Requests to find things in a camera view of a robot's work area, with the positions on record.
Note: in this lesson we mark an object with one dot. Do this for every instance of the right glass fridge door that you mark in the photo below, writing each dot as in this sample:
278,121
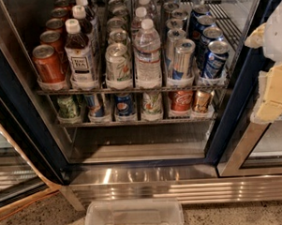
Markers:
248,148

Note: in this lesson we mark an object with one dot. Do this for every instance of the pepsi can lower shelf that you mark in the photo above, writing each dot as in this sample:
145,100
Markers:
124,104

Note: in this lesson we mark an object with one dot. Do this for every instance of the glass fridge door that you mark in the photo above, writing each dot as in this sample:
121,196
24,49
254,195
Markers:
21,182
248,148

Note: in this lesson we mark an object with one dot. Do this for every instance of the blue pepsi can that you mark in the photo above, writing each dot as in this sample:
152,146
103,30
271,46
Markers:
208,35
215,58
196,11
201,24

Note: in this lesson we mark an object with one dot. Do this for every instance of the orange soda can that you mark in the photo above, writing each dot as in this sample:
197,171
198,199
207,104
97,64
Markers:
56,25
60,13
48,64
54,39

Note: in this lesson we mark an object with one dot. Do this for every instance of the clear water bottle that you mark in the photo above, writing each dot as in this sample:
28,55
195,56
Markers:
140,14
149,5
147,52

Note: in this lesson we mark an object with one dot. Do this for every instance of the green white can lower shelf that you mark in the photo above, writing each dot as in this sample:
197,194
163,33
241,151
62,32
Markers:
151,102

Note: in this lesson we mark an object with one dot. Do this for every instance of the front orange soda can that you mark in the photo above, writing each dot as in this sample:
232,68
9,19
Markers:
48,64

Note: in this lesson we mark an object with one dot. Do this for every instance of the slim silver energy can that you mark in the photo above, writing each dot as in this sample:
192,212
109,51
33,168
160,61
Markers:
183,56
174,23
173,36

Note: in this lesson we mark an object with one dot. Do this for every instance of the red cola can lower shelf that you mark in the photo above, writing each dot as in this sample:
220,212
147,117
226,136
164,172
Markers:
181,100

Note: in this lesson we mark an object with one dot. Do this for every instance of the gold brown can lower shelf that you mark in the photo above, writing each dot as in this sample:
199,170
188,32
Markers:
201,102

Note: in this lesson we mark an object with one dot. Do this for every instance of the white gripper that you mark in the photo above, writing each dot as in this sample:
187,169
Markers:
277,38

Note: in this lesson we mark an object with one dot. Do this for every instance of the left glass fridge door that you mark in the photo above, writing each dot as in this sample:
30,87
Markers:
21,182

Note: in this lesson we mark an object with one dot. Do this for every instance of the brown tea bottle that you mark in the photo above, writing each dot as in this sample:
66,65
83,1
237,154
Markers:
79,53
79,14
89,8

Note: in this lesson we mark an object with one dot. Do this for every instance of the front clear water bottle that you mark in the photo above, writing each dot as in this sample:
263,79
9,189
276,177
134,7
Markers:
147,52

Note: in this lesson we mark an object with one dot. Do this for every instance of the front blue pepsi can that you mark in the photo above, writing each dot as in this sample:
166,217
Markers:
215,58

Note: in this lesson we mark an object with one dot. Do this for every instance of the lower wire fridge shelf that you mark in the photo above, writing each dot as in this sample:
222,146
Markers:
137,122

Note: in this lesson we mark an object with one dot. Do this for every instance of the wire fridge shelf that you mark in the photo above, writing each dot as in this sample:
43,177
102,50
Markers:
131,89
137,122

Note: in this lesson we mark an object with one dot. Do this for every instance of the green white soda can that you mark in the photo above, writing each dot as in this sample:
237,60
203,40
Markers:
115,23
117,63
119,36

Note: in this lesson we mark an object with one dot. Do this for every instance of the clear plastic bin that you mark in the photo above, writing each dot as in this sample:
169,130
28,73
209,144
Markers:
154,211

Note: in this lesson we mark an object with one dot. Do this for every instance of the front slim silver energy can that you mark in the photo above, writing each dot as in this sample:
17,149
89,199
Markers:
183,56

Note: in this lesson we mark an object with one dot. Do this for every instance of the top wire fridge shelf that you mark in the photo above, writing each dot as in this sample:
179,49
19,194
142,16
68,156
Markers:
131,89

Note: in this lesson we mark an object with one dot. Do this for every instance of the front green white soda can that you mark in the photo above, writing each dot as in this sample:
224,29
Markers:
117,63

